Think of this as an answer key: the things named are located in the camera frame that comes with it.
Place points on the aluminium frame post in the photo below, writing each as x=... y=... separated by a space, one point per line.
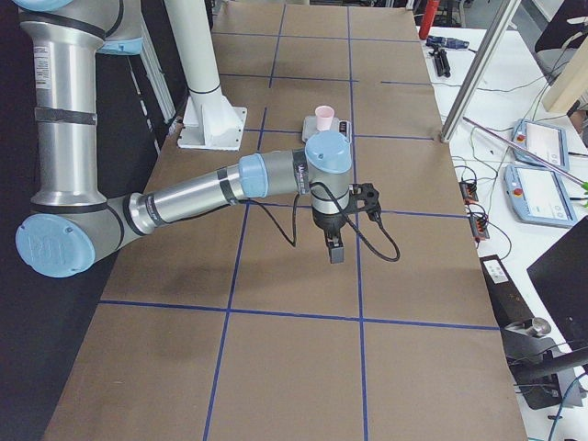
x=488 y=47

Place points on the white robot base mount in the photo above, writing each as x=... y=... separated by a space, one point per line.
x=210 y=121

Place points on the brown paper table cover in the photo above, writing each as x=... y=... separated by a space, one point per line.
x=236 y=326

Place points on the grabber stick with green tip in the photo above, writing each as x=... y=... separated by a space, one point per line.
x=576 y=180

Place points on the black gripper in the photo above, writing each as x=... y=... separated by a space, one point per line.
x=331 y=223

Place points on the red cylinder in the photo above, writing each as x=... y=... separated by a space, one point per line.
x=428 y=18

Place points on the folded blue umbrella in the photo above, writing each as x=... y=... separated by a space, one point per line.
x=446 y=43

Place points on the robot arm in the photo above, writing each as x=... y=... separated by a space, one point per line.
x=73 y=225

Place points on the black monitor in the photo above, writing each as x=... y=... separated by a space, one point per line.
x=560 y=279

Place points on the black folded tripod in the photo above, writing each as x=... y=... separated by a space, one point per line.
x=441 y=63

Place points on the wooden board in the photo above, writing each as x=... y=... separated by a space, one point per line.
x=570 y=84

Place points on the far blue teach pendant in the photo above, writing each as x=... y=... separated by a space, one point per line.
x=544 y=140

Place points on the blue teach pendant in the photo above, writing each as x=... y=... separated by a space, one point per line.
x=538 y=196
x=544 y=140

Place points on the black box with white label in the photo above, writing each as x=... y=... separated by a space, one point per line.
x=508 y=304

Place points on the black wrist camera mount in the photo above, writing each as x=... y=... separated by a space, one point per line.
x=364 y=198

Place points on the pink plastic cup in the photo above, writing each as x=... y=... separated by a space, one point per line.
x=324 y=116

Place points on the black power strip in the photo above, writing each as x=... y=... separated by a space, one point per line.
x=476 y=213

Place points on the near blue teach pendant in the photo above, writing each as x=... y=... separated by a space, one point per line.
x=538 y=196

